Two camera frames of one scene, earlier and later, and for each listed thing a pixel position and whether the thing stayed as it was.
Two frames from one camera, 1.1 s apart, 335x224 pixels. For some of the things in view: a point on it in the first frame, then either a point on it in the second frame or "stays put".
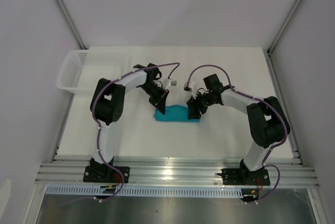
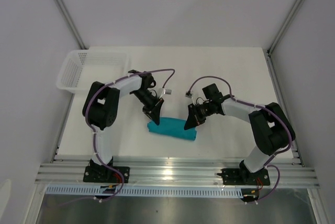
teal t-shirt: [175, 113] → [174, 127]
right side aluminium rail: [292, 141] stays put
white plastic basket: [80, 70] stays put
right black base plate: [242, 177] stays put
